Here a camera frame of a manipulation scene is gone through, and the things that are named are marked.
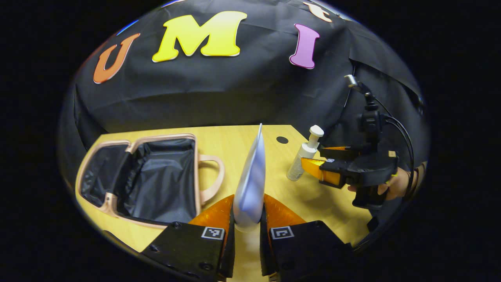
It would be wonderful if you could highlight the black backdrop cloth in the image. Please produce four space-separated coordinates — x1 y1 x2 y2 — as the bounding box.
58 0 430 248

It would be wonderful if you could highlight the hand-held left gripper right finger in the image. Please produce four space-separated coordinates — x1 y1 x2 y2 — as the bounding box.
259 193 355 282

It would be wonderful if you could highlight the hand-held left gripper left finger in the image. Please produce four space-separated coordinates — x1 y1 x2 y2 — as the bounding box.
141 194 236 282

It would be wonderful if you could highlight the thin hanging cable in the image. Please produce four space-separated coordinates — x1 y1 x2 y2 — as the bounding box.
341 65 356 114

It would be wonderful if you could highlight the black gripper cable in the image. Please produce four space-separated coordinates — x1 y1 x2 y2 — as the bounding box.
382 113 416 198

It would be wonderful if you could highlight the white pump bottle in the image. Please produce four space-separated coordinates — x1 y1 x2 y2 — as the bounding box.
286 125 325 182

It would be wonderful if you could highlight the pink suitcase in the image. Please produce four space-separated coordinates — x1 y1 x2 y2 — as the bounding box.
76 133 226 230

